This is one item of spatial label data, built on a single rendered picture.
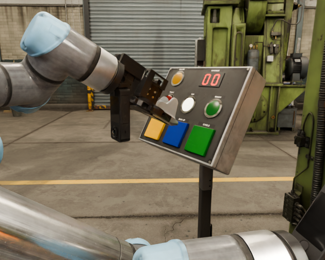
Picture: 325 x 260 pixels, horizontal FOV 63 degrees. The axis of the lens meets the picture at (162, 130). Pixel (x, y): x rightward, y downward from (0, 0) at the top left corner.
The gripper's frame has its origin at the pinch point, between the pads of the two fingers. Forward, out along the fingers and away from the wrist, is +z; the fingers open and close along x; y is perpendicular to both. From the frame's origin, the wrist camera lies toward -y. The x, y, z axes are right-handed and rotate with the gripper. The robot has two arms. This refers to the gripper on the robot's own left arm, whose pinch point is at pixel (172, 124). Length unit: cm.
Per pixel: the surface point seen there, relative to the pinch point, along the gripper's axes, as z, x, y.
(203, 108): 11.1, 3.5, 9.0
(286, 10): 329, 230, 326
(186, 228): 127, 86, -49
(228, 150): 14.8, -6.9, 0.2
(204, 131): 10.4, -0.8, 2.4
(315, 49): 21.5, -15.5, 33.1
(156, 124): 10.3, 19.7, 1.1
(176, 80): 10.7, 19.8, 17.2
